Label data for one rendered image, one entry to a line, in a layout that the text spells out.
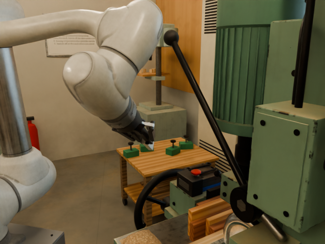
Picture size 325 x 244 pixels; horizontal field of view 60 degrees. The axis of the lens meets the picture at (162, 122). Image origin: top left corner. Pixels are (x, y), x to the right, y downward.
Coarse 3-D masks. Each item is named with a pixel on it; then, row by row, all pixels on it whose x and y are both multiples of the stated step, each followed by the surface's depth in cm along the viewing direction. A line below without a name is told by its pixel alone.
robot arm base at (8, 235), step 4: (8, 232) 97; (8, 236) 96; (12, 236) 99; (16, 236) 99; (20, 236) 100; (24, 236) 100; (4, 240) 93; (8, 240) 95; (12, 240) 97; (16, 240) 98; (20, 240) 99; (24, 240) 100
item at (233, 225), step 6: (228, 216) 55; (234, 216) 53; (228, 222) 55; (234, 222) 53; (240, 222) 52; (252, 222) 50; (258, 222) 50; (228, 228) 55; (234, 228) 54; (240, 228) 53; (246, 228) 51; (228, 234) 56; (234, 234) 54; (228, 240) 56
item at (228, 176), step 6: (222, 174) 70; (228, 174) 70; (222, 180) 71; (228, 180) 69; (234, 180) 67; (222, 186) 71; (228, 186) 69; (234, 186) 67; (222, 192) 71; (228, 192) 69; (222, 198) 72; (228, 198) 70
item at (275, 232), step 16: (176, 32) 62; (176, 48) 61; (192, 80) 58; (208, 112) 55; (224, 144) 52; (240, 176) 50; (240, 192) 47; (240, 208) 48; (256, 208) 45; (272, 224) 45
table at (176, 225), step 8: (168, 208) 91; (168, 216) 90; (176, 216) 82; (184, 216) 82; (160, 224) 78; (168, 224) 78; (176, 224) 78; (184, 224) 78; (152, 232) 75; (160, 232) 75; (168, 232) 75; (176, 232) 75; (184, 232) 75; (160, 240) 72; (168, 240) 72; (176, 240) 72; (184, 240) 72
